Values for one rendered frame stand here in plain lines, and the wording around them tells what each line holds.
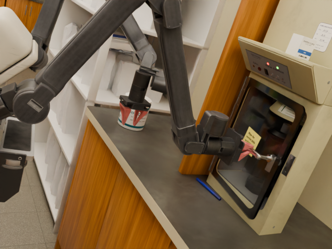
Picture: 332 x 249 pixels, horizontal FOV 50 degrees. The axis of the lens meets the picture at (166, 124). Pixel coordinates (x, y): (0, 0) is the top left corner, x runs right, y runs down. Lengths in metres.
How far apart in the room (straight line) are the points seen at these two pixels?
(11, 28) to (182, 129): 0.50
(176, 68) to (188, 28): 1.56
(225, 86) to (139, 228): 0.61
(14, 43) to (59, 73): 0.18
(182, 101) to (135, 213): 0.58
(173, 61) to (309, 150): 0.53
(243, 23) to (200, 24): 1.07
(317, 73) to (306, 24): 0.23
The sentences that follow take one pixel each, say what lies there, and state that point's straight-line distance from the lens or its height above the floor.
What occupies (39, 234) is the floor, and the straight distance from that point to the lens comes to 2.41.
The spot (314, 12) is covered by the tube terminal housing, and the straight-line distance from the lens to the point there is 1.20.
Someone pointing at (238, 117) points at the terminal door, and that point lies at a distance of 1.29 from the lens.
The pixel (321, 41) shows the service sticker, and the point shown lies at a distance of 1.16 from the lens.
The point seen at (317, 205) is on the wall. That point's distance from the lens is 1.63.
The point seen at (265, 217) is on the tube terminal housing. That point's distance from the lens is 1.23.
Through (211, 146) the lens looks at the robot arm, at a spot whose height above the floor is 1.21.
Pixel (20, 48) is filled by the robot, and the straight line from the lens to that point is 0.96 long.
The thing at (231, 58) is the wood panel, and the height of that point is 1.43.
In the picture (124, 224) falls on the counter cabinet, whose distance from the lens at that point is 1.44.
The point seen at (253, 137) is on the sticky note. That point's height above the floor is 1.22.
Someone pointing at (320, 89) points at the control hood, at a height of 1.45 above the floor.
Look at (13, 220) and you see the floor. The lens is 2.49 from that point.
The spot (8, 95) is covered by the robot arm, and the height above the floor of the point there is 1.24.
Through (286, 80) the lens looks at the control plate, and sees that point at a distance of 1.13.
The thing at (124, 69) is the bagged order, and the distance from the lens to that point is 2.16.
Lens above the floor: 1.54
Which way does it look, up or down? 18 degrees down
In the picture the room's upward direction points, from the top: 19 degrees clockwise
